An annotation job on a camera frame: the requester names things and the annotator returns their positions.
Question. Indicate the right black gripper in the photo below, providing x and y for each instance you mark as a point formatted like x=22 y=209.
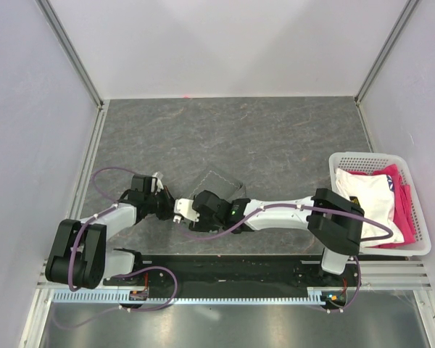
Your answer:
x=202 y=226

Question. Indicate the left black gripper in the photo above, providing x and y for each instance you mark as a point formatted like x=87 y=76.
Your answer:
x=167 y=213

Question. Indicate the grey cloth napkin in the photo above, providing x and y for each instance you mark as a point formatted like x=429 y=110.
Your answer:
x=224 y=185

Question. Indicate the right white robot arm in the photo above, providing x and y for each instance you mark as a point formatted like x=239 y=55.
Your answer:
x=336 y=222

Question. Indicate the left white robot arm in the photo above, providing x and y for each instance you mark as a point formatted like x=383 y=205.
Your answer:
x=78 y=255

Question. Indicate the white plastic basket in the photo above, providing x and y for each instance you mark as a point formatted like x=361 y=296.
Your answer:
x=366 y=162

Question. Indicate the white cloth in basket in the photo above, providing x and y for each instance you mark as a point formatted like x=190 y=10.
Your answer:
x=375 y=194

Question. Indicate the pink cloth in basket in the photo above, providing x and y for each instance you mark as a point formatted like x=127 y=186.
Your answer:
x=402 y=207

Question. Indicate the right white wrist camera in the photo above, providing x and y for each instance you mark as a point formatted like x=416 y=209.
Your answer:
x=183 y=210

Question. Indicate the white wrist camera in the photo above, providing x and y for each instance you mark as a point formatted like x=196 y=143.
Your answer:
x=183 y=210
x=157 y=185

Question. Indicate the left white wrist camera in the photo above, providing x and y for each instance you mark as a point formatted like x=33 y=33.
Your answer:
x=157 y=185

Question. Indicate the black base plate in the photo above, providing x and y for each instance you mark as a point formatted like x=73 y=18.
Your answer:
x=295 y=272

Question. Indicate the slotted cable duct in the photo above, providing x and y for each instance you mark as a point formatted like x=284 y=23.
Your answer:
x=130 y=297

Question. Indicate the left aluminium frame post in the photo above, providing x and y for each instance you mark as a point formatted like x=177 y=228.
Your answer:
x=64 y=40

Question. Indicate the aluminium frame post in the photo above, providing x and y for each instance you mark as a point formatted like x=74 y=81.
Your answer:
x=64 y=40
x=386 y=49

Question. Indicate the right aluminium frame post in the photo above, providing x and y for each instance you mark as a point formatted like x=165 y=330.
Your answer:
x=386 y=49

